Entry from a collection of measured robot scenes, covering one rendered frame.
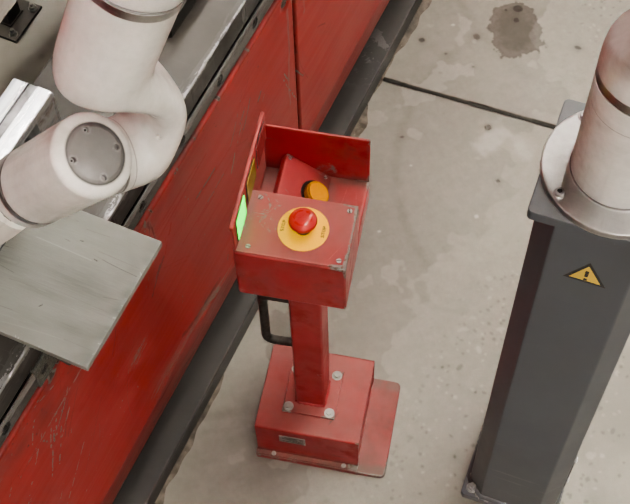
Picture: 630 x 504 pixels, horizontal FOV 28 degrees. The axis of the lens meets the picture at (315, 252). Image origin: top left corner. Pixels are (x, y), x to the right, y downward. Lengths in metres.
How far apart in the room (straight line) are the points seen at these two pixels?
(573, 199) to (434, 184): 1.23
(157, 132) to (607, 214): 0.57
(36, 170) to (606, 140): 0.62
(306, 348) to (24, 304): 0.76
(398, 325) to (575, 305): 0.91
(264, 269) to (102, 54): 0.74
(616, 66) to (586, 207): 0.23
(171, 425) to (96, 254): 0.97
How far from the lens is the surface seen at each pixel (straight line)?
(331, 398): 2.33
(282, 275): 1.75
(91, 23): 1.05
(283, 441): 2.36
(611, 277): 1.60
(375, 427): 2.43
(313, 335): 2.07
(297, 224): 1.71
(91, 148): 1.18
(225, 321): 2.50
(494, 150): 2.78
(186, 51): 1.81
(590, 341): 1.75
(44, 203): 1.23
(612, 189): 1.48
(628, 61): 1.30
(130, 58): 1.06
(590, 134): 1.44
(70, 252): 1.49
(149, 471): 2.39
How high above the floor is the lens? 2.26
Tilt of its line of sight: 59 degrees down
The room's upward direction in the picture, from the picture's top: 2 degrees counter-clockwise
